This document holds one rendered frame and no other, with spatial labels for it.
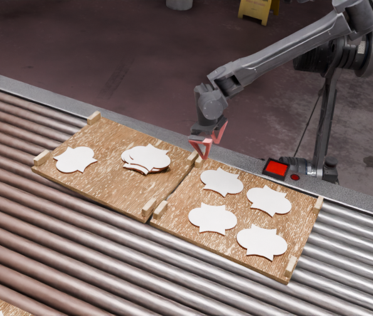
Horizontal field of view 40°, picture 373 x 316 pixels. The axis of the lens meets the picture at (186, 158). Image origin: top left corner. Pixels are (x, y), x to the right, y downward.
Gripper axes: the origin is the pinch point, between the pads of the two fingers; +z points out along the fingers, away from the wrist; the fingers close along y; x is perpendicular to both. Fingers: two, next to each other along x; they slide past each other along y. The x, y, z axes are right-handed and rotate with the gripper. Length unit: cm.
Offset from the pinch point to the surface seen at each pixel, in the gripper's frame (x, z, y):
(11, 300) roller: 27, 10, -61
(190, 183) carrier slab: 6.2, 11.1, -3.6
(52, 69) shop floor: 203, 53, 164
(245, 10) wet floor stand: 111, 59, 339
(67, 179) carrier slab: 38.7, 3.9, -20.8
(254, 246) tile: -19.2, 17.1, -19.1
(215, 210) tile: -5.2, 13.4, -11.7
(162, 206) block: 7.4, 8.7, -19.6
